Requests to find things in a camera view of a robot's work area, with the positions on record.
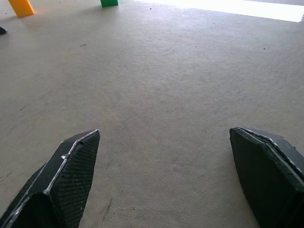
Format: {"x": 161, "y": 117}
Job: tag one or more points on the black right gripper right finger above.
{"x": 270, "y": 180}

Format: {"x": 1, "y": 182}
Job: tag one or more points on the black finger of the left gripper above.
{"x": 2, "y": 30}

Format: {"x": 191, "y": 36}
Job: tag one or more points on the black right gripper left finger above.
{"x": 59, "y": 185}

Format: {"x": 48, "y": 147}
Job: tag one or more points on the green block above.
{"x": 109, "y": 3}

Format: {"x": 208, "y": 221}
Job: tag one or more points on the yellow block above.
{"x": 21, "y": 8}

